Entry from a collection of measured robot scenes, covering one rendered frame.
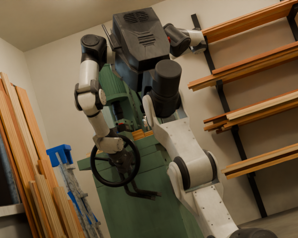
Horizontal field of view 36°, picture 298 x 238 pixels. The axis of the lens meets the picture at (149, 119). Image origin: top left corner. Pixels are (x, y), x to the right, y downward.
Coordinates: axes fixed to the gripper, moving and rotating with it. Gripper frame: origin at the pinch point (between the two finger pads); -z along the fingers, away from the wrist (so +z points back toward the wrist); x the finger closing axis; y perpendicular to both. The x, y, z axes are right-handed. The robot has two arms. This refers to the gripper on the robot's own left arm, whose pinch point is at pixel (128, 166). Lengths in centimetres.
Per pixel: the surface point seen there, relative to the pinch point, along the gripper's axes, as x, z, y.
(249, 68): 203, -174, 32
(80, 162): 1.7, -15.1, 43.2
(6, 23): 147, -55, 250
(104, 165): 4.5, -18.3, 28.4
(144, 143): 22.2, -16.0, 7.6
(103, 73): 55, 3, 44
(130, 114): 45, -26, 33
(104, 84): 49, -1, 42
